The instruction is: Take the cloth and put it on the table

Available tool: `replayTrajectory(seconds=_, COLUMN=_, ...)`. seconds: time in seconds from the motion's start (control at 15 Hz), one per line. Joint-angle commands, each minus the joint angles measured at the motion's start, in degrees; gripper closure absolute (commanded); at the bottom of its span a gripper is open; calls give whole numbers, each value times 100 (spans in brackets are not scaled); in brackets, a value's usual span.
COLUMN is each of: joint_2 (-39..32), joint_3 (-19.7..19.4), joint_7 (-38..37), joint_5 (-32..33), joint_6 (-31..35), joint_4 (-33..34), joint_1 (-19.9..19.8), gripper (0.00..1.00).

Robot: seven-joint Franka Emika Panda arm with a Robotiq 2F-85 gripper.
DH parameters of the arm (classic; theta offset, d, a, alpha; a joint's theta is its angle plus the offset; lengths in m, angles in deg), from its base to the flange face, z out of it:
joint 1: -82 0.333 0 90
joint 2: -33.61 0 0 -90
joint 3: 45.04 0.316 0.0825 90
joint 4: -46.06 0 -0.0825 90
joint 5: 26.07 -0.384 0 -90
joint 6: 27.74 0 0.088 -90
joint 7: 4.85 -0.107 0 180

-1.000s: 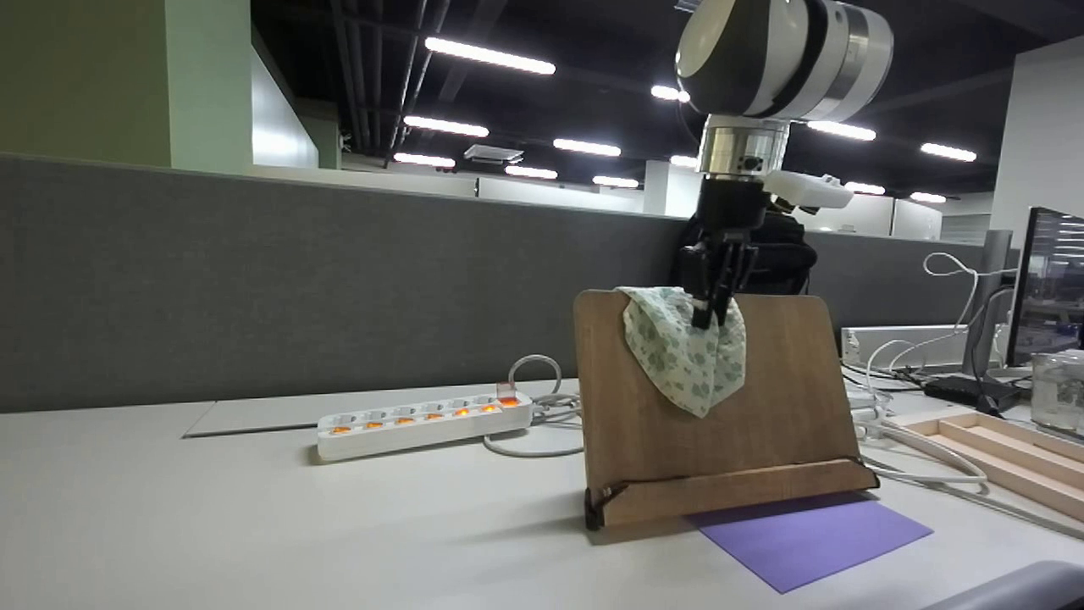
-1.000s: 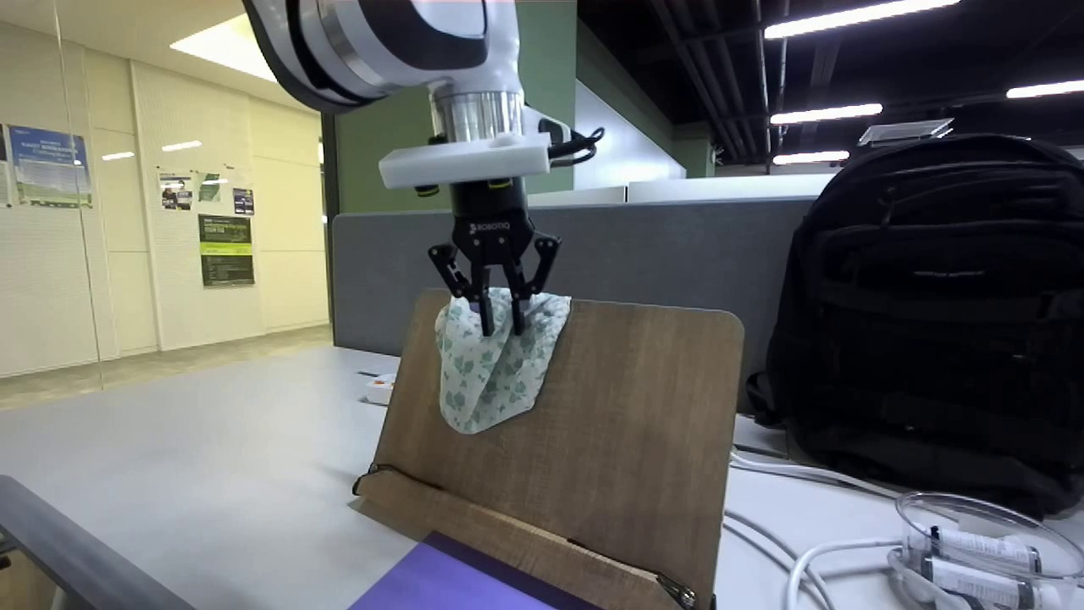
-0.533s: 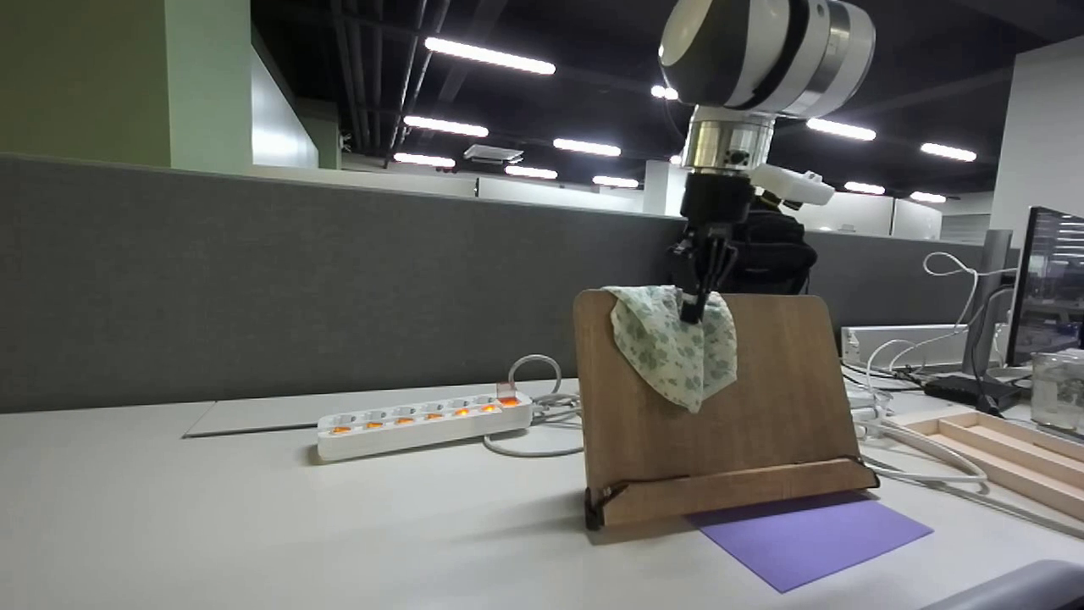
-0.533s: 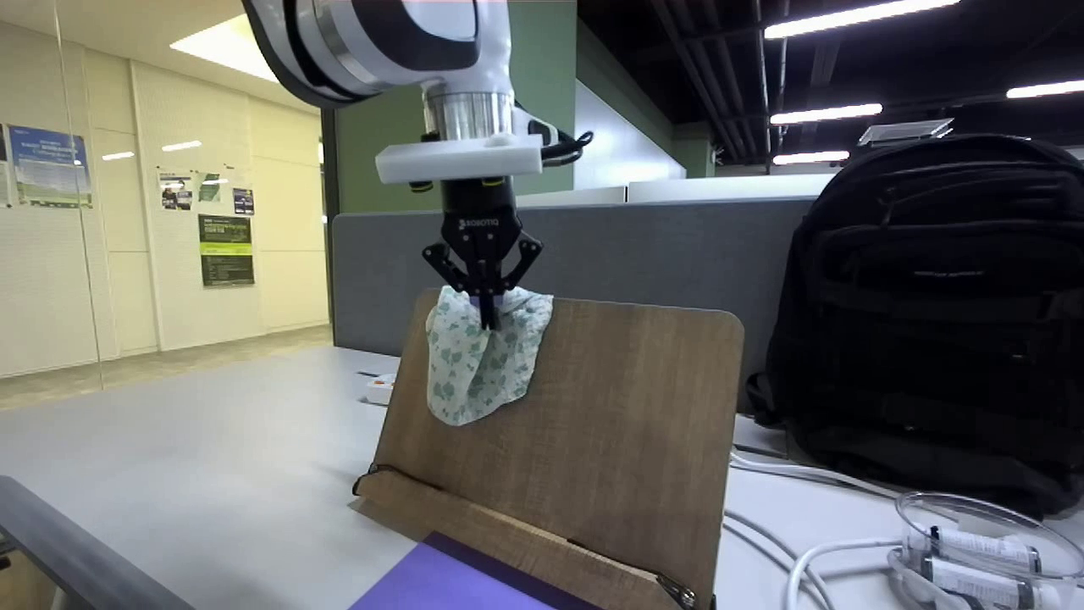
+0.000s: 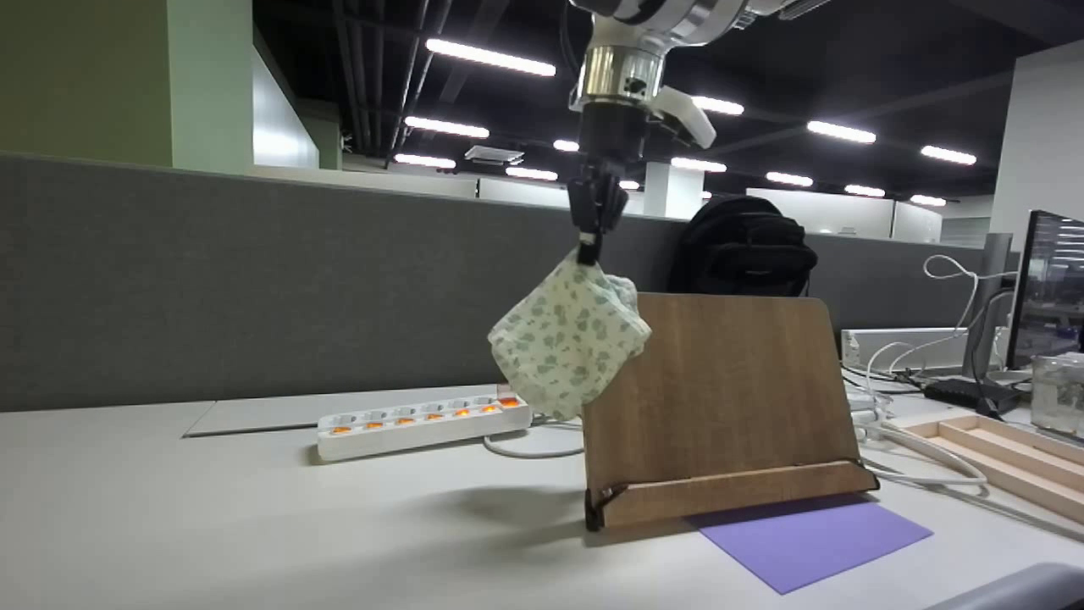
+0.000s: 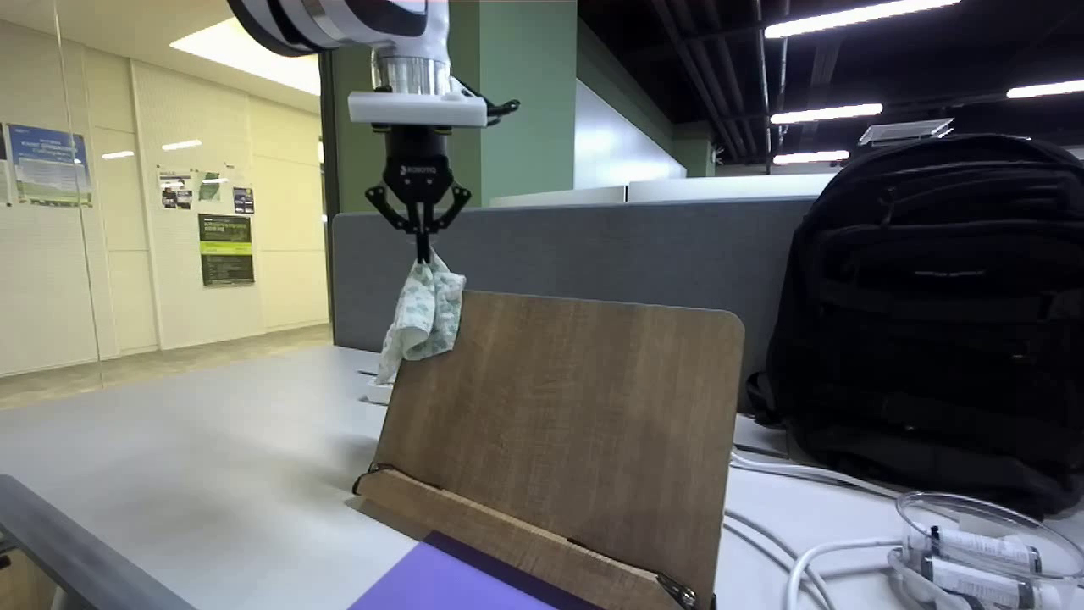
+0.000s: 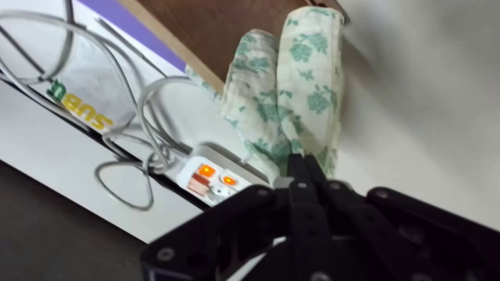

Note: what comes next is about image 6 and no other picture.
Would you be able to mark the small photo wall notice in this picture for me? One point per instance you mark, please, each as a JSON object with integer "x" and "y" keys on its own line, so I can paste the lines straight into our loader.
{"x": 178, "y": 191}

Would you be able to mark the dark wall poster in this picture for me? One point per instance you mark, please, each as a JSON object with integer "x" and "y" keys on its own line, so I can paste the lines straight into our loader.
{"x": 228, "y": 270}

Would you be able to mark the grey desk partition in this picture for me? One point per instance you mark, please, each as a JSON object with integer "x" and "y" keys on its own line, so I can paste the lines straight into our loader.
{"x": 588, "y": 258}

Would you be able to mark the blue wall poster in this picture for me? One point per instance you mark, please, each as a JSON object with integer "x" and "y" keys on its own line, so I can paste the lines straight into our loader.
{"x": 50, "y": 162}

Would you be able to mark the square ceiling panel light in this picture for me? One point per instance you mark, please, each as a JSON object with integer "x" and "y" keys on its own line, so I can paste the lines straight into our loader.
{"x": 237, "y": 54}

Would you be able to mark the long ceiling tube light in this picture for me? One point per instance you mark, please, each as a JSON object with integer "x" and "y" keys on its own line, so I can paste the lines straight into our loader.
{"x": 858, "y": 16}

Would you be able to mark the small dark wall notice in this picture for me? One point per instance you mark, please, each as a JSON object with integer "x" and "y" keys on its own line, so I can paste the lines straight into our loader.
{"x": 240, "y": 200}

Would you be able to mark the white power strip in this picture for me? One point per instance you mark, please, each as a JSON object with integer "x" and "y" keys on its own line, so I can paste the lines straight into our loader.
{"x": 983, "y": 570}

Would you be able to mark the small white table item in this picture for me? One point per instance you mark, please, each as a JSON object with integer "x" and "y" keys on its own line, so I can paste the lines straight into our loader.
{"x": 378, "y": 395}

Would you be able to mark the small green wall notice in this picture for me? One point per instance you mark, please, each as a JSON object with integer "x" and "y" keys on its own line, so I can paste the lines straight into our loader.
{"x": 211, "y": 187}

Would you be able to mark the green pillar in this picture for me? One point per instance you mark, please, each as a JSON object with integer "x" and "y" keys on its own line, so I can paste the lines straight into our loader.
{"x": 520, "y": 114}

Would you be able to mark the wooden book stand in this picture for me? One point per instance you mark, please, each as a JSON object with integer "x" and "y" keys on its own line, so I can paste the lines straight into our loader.
{"x": 610, "y": 440}

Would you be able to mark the green wall poster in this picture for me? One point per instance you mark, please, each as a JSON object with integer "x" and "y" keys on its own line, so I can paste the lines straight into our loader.
{"x": 226, "y": 231}

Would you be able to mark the black backpack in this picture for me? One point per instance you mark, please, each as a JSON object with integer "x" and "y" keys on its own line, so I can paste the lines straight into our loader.
{"x": 935, "y": 316}

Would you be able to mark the green patterned white cloth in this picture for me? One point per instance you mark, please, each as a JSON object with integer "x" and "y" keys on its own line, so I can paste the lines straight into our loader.
{"x": 426, "y": 316}

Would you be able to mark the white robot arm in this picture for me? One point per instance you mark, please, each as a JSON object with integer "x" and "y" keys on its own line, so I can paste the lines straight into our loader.
{"x": 339, "y": 22}

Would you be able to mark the purple book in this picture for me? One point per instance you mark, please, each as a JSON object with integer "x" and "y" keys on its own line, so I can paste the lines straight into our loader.
{"x": 452, "y": 580}

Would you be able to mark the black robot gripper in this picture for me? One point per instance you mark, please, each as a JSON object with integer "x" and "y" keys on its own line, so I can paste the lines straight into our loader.
{"x": 419, "y": 157}

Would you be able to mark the white wrist mount plate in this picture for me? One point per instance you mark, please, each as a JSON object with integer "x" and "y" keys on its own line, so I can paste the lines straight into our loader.
{"x": 419, "y": 109}

